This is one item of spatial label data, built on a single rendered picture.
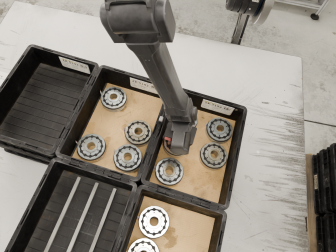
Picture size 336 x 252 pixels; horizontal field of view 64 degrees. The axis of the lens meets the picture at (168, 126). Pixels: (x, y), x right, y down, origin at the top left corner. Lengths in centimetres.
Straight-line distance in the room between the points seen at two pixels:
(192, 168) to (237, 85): 55
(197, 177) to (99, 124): 43
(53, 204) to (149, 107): 50
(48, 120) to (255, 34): 205
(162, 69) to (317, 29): 258
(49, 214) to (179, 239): 45
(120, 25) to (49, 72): 84
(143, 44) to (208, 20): 222
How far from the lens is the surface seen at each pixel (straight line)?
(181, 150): 80
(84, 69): 117
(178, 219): 98
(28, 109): 120
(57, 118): 114
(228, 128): 108
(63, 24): 162
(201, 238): 99
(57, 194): 104
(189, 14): 270
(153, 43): 47
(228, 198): 92
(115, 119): 109
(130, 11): 44
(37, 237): 104
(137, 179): 90
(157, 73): 55
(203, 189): 101
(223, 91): 135
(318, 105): 249
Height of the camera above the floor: 180
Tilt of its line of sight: 65 degrees down
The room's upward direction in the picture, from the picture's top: 10 degrees clockwise
